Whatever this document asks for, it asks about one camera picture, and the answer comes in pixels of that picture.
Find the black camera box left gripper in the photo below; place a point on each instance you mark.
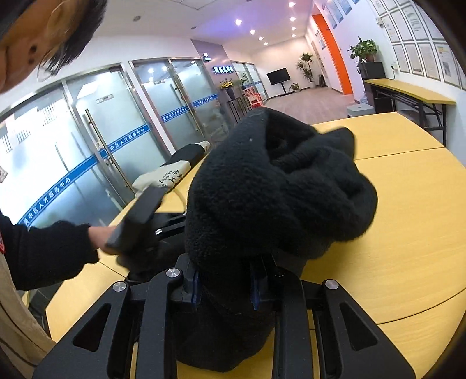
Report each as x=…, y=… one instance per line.
x=136, y=218

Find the black sleeved left forearm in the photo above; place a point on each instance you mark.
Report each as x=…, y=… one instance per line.
x=41, y=257

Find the tall corner potted plant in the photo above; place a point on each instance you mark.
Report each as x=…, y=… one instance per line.
x=304, y=64

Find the person's left hand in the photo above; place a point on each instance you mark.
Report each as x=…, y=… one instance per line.
x=98, y=236

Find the black fleece jacket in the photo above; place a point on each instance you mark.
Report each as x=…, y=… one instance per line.
x=275, y=193

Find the person's head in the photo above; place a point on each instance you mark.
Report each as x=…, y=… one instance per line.
x=44, y=36

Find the black folded garment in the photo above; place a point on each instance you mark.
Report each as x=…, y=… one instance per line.
x=192, y=153

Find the beige folded printed cloth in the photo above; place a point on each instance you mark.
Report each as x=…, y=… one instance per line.
x=167, y=176

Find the beige vest torso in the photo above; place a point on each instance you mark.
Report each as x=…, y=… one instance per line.
x=24, y=343

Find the red crate stack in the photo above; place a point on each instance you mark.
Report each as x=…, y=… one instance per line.
x=253, y=97

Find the potted plant on black stand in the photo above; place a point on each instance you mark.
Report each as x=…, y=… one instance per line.
x=365, y=52

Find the yellow side table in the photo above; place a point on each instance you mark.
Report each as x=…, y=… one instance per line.
x=426, y=108

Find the black television on stand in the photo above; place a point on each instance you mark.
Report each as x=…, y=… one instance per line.
x=279, y=77

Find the grey plastic stool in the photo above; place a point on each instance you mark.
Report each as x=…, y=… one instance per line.
x=359, y=109

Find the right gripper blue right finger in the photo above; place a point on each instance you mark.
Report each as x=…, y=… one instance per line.
x=263, y=293

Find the sunflower vase on stand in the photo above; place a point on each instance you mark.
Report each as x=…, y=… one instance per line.
x=237, y=103

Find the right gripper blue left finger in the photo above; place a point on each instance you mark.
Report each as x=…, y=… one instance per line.
x=190, y=287

